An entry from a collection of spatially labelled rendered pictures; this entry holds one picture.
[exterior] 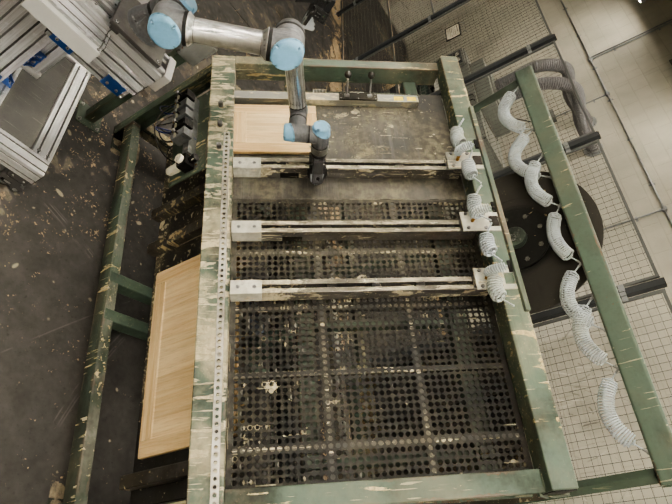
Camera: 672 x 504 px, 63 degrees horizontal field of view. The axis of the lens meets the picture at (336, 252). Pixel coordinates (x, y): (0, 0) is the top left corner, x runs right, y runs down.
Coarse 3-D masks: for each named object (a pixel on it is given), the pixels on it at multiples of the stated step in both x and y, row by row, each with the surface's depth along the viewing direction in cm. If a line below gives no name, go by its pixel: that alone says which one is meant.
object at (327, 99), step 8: (240, 96) 274; (248, 96) 274; (256, 96) 275; (264, 96) 276; (272, 96) 276; (280, 96) 277; (312, 96) 279; (320, 96) 280; (328, 96) 280; (336, 96) 281; (384, 96) 285; (392, 96) 286; (400, 96) 286; (408, 96) 287; (416, 96) 287; (288, 104) 280; (312, 104) 281; (320, 104) 281; (328, 104) 282; (336, 104) 282; (344, 104) 283; (352, 104) 283; (360, 104) 284; (368, 104) 284; (376, 104) 284; (384, 104) 285; (392, 104) 285; (400, 104) 286; (408, 104) 286; (416, 104) 287
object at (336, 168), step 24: (240, 168) 247; (264, 168) 248; (288, 168) 249; (336, 168) 252; (360, 168) 254; (384, 168) 255; (408, 168) 257; (432, 168) 258; (456, 168) 256; (480, 168) 257
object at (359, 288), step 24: (504, 264) 214; (240, 288) 215; (264, 288) 220; (288, 288) 217; (312, 288) 218; (336, 288) 220; (360, 288) 221; (384, 288) 222; (408, 288) 223; (432, 288) 224; (456, 288) 226; (480, 288) 223; (504, 288) 224
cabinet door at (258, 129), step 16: (240, 112) 271; (256, 112) 272; (272, 112) 273; (288, 112) 274; (240, 128) 265; (256, 128) 267; (272, 128) 268; (240, 144) 260; (256, 144) 261; (272, 144) 262; (288, 144) 263; (304, 144) 265
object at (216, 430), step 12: (228, 132) 258; (228, 144) 255; (228, 156) 251; (228, 168) 247; (228, 180) 244; (216, 324) 208; (216, 336) 205; (216, 348) 203; (216, 360) 201; (216, 372) 198; (216, 384) 196; (216, 396) 194; (216, 420) 190; (216, 432) 188; (216, 444) 185; (216, 456) 183; (216, 468) 182; (216, 480) 180; (216, 492) 178
